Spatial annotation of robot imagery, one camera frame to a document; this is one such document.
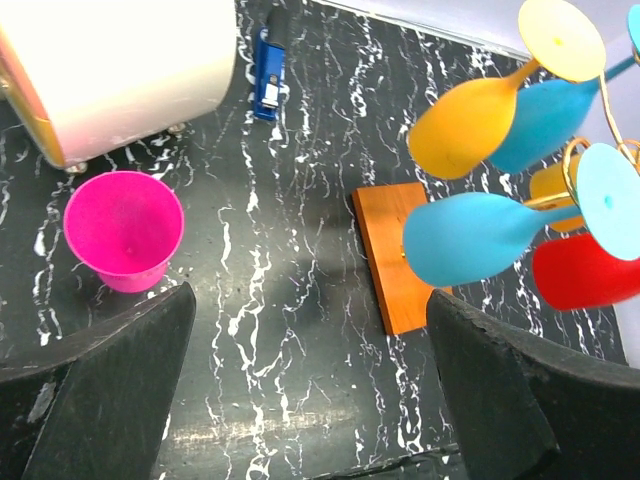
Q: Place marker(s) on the yellow wine glass right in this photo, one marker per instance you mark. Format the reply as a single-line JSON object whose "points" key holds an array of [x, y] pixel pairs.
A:
{"points": [[550, 181]]}

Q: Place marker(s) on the yellow wine glass left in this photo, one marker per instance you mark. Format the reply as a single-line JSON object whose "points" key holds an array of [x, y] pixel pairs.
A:
{"points": [[470, 121]]}

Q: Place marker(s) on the light blue wine glass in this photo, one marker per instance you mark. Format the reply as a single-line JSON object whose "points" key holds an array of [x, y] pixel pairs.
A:
{"points": [[471, 236]]}

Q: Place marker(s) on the pink wine glass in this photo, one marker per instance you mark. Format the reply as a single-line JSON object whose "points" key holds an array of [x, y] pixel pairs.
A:
{"points": [[125, 226]]}

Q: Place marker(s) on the red wine glass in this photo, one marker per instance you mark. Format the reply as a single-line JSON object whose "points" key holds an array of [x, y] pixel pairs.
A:
{"points": [[577, 273]]}

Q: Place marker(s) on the blue stapler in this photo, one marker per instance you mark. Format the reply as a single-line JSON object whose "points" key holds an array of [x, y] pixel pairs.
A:
{"points": [[269, 57]]}

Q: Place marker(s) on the yellow wine glass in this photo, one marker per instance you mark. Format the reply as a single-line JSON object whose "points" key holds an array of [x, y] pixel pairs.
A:
{"points": [[470, 121], [550, 181]]}

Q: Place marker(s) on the wooden rack base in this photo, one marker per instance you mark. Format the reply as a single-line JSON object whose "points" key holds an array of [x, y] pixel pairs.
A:
{"points": [[381, 212]]}

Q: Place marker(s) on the white cylindrical box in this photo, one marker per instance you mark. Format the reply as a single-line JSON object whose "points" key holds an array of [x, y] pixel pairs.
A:
{"points": [[88, 77]]}

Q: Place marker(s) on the teal wine glass back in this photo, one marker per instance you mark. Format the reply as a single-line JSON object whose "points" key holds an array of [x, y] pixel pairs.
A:
{"points": [[545, 122]]}

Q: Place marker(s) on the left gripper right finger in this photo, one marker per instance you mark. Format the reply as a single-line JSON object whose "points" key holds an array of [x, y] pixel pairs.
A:
{"points": [[524, 407]]}

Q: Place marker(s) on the gold wire glass rack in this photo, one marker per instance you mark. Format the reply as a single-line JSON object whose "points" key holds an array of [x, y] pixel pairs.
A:
{"points": [[628, 147]]}

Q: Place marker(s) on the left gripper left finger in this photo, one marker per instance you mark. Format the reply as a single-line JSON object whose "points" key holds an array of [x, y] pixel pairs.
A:
{"points": [[94, 405]]}

